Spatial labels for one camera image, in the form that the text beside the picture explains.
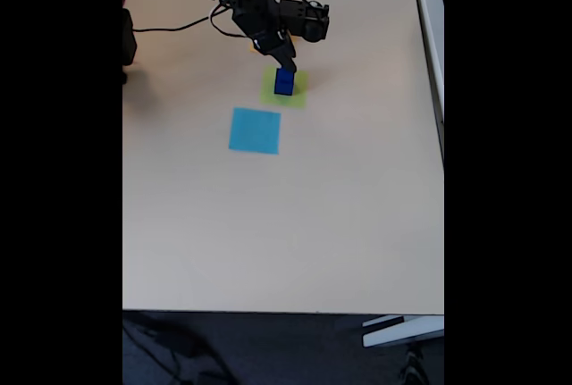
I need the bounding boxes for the white neighbouring table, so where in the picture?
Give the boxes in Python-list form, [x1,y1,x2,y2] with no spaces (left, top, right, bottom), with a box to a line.
[409,0,445,163]

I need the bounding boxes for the white table leg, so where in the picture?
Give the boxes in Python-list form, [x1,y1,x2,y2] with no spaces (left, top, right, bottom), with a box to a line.
[361,314,445,348]

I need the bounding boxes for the green paper square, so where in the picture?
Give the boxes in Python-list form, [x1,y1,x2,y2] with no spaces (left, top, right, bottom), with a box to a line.
[259,65,310,110]

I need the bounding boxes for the black floor cable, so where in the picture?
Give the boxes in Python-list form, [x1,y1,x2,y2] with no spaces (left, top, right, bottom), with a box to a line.
[122,313,236,385]

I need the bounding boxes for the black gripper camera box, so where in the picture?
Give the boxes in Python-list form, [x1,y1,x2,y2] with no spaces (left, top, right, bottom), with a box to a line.
[279,0,332,44]

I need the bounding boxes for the medium blue cube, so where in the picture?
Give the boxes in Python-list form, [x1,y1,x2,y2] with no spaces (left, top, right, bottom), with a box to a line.
[273,68,295,96]

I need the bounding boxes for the light blue paper square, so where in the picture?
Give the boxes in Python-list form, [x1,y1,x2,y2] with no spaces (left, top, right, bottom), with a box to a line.
[228,106,282,155]

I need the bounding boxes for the orange paper square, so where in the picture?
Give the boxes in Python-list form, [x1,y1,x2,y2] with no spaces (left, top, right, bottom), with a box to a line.
[248,30,299,54]

